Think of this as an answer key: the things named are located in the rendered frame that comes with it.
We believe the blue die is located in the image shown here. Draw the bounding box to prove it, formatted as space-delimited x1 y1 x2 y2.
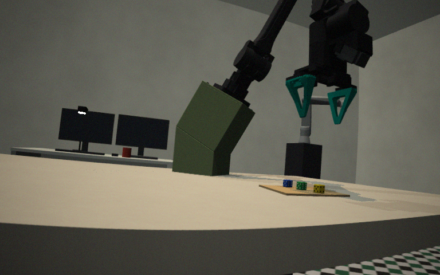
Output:
283 179 293 187

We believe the yellow die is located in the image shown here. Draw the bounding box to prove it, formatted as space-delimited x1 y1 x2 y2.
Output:
313 184 325 194

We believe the green die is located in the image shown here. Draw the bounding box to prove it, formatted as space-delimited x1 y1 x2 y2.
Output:
296 182 307 190

